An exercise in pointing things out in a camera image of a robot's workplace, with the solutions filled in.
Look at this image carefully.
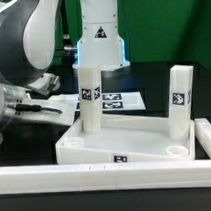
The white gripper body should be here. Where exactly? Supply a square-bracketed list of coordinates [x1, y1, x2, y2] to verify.
[6, 97, 76, 126]

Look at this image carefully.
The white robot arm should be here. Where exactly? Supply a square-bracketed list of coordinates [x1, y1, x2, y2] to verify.
[0, 0, 129, 131]

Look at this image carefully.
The white L-shaped obstacle fence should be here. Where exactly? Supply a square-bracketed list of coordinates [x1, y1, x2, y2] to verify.
[0, 117, 211, 199]

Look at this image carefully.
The white U-shaped marker base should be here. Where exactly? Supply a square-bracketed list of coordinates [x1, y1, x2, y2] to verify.
[50, 92, 146, 112]

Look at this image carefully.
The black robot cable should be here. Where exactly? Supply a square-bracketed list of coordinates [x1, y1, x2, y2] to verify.
[52, 0, 79, 55]

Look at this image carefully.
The white desk top tray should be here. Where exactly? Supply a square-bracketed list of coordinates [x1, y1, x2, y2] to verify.
[55, 114, 195, 165]

